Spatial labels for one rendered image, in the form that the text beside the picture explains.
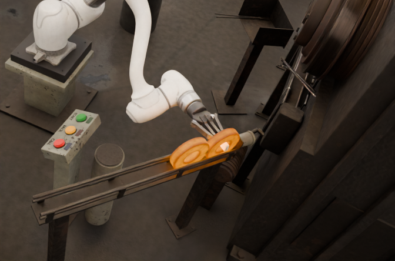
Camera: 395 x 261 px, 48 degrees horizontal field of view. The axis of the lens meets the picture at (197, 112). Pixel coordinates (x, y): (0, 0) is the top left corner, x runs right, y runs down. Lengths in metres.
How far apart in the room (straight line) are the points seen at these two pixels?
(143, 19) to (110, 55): 1.21
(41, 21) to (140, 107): 0.67
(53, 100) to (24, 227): 0.67
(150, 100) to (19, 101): 1.02
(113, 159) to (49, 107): 0.81
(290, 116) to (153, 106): 0.56
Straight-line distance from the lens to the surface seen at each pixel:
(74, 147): 1.75
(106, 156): 1.84
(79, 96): 2.69
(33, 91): 2.52
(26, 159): 2.44
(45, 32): 2.22
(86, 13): 2.27
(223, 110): 2.86
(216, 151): 1.76
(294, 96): 2.17
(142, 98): 1.82
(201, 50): 3.21
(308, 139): 1.71
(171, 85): 1.86
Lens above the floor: 2.03
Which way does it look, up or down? 47 degrees down
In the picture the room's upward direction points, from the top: 22 degrees clockwise
